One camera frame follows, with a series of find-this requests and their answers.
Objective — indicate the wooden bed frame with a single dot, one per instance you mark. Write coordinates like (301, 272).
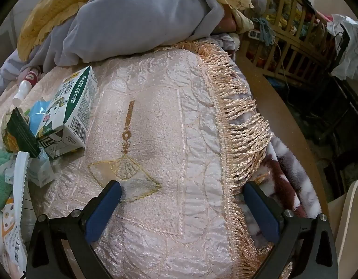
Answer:
(282, 123)

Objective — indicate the grey blanket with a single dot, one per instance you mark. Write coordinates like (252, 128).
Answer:
(106, 28)

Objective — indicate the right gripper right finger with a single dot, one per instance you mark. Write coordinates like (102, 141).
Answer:
(306, 243)

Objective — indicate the cream trash bin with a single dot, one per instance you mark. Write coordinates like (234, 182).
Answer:
(347, 237)

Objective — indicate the wooden baby crib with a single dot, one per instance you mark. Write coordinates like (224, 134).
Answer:
(288, 40)

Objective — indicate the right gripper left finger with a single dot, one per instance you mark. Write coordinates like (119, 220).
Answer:
(46, 257)

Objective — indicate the white plastic bag pile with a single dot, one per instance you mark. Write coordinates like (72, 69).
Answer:
(345, 29)

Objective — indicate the striped fleece blanket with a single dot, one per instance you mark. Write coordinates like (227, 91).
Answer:
(281, 177)

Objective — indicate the green white milk carton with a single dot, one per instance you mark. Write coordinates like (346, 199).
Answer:
(64, 125)

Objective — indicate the blue snack wrapper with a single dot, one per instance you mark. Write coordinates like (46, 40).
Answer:
(41, 118)

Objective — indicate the white red small bottle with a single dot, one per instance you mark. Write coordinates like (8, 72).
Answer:
(24, 88)

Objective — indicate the white orange snack bag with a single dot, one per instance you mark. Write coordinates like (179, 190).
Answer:
(12, 215)

